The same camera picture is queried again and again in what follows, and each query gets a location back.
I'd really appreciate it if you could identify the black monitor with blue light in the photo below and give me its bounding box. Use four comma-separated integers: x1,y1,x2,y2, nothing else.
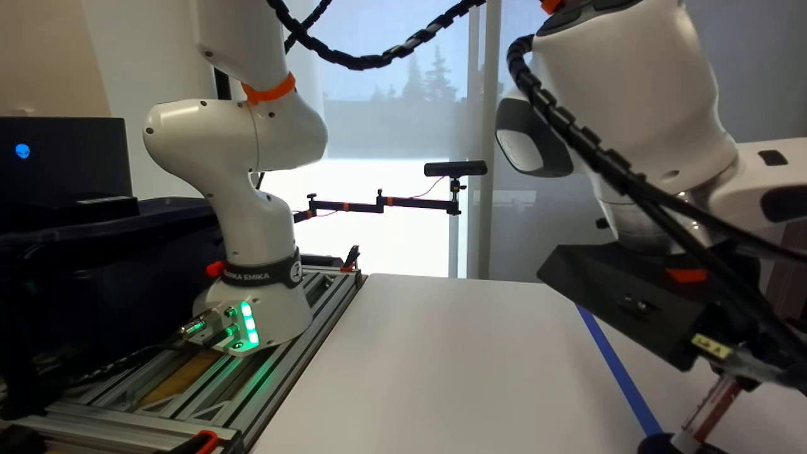
0,114,141,223

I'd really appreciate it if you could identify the white window mullion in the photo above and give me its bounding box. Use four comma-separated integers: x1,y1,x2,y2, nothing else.
465,0,508,282

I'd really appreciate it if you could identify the red brown marker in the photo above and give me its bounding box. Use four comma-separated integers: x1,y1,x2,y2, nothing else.
677,375,750,450

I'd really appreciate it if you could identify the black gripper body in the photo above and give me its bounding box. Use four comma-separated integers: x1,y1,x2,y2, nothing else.
705,275,807,374

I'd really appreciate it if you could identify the black stereo camera bar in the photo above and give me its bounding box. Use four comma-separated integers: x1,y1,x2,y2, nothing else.
422,159,489,179

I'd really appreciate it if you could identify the dark teal cup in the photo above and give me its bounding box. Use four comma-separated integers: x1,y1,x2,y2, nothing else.
637,428,705,454

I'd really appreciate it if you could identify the aluminium rail base frame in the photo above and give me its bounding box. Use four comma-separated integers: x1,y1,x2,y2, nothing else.
0,251,371,454

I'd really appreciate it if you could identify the black corrugated cable conduit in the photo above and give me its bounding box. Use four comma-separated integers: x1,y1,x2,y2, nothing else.
265,0,807,393

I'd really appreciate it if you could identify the long blue tape strip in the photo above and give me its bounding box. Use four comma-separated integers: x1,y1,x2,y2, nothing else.
576,304,666,440

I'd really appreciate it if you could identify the black cabinet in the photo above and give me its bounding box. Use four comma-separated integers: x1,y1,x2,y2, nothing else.
0,198,233,418

